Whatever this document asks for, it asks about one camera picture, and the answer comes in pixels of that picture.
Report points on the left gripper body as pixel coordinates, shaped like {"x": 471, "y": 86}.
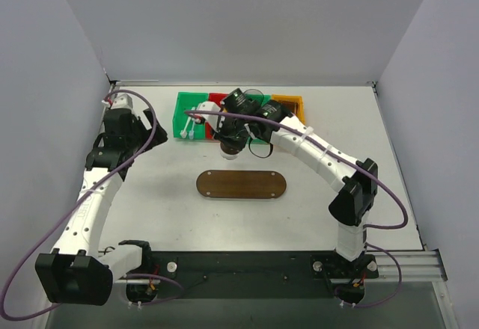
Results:
{"x": 150, "y": 131}

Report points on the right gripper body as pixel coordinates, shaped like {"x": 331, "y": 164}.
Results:
{"x": 229, "y": 142}

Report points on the clear plastic cup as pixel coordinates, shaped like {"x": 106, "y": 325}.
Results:
{"x": 228, "y": 153}

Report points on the dark tinted cup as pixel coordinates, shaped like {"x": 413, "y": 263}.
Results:
{"x": 254, "y": 94}

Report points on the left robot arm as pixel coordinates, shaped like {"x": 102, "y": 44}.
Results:
{"x": 73, "y": 273}

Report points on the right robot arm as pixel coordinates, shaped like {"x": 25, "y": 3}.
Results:
{"x": 351, "y": 179}

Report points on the white toothbrush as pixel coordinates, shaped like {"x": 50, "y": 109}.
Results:
{"x": 184, "y": 133}

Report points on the brown wooden oval tray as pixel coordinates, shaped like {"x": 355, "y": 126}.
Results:
{"x": 241, "y": 184}

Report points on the red bin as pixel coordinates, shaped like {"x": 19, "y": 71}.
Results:
{"x": 217, "y": 99}

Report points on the left green bin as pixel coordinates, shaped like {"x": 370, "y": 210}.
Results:
{"x": 187, "y": 101}

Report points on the green bin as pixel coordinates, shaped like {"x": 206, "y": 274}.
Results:
{"x": 187, "y": 101}
{"x": 255, "y": 127}

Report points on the middle green bin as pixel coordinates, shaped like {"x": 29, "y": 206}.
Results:
{"x": 255, "y": 127}

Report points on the yellow bin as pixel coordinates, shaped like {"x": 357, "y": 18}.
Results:
{"x": 292, "y": 106}

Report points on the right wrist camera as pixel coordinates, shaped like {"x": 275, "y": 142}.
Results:
{"x": 207, "y": 112}

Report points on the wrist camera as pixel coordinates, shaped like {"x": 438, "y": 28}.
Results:
{"x": 207, "y": 112}
{"x": 120, "y": 101}

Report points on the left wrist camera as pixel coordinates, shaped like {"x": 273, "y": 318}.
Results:
{"x": 120, "y": 101}

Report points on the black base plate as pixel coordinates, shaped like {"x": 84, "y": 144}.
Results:
{"x": 305, "y": 274}

